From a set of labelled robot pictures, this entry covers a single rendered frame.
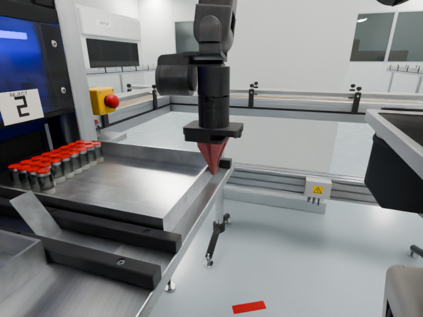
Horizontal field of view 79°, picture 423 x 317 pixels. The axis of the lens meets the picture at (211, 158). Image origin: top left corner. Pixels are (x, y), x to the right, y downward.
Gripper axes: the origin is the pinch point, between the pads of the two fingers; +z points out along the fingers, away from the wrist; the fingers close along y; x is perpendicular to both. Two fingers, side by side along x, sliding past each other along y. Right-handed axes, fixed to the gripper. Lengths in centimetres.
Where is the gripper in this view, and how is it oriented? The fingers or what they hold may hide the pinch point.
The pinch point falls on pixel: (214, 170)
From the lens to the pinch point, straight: 51.6
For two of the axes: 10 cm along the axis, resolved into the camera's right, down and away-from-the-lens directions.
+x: -3.0, 3.4, -8.9
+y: -9.6, -1.0, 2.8
